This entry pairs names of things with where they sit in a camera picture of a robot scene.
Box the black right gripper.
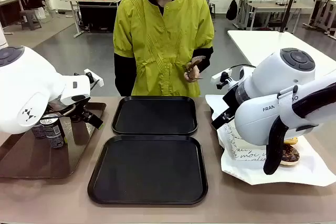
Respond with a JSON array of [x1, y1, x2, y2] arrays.
[[211, 87, 238, 131]]

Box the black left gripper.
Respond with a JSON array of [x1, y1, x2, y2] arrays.
[[70, 103, 104, 130]]

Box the black Pepsi can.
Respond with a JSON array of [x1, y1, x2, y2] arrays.
[[41, 113, 66, 149], [31, 119, 47, 140]]

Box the metal serving tongs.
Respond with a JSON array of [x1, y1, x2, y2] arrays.
[[184, 61, 204, 82]]

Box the person right forearm black sleeve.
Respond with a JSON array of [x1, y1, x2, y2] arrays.
[[114, 52, 137, 97]]

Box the person left forearm black sleeve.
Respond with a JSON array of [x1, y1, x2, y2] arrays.
[[193, 47, 214, 73]]

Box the person left hand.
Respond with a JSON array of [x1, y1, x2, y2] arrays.
[[185, 62, 202, 82]]

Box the black plastic tray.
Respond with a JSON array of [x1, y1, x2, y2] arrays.
[[111, 95, 198, 135], [87, 134, 208, 206]]

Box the brown plastic tray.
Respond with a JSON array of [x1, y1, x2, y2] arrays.
[[0, 102, 107, 180]]

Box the chocolate donut orange sprinkles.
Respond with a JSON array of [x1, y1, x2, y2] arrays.
[[279, 144, 300, 167]]

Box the white side table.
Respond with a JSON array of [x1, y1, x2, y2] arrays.
[[227, 29, 336, 78]]

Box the large white paper sheet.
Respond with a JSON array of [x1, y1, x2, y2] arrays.
[[204, 94, 336, 187]]

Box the person torso green blouse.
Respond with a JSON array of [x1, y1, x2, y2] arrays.
[[112, 0, 215, 98]]

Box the black hanging bag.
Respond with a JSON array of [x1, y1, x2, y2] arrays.
[[226, 0, 238, 22]]

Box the grey stool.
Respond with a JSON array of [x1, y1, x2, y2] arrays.
[[19, 8, 43, 31]]

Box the black tripod pole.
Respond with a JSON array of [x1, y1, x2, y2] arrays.
[[278, 0, 302, 33]]

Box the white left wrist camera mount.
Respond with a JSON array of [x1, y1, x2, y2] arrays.
[[83, 68, 104, 89]]

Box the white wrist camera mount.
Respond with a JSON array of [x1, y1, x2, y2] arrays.
[[83, 68, 104, 89], [211, 68, 234, 90]]

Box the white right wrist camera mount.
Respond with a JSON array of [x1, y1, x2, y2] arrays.
[[211, 68, 234, 90]]

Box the black cable hose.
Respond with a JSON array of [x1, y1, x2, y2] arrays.
[[263, 82, 336, 175]]

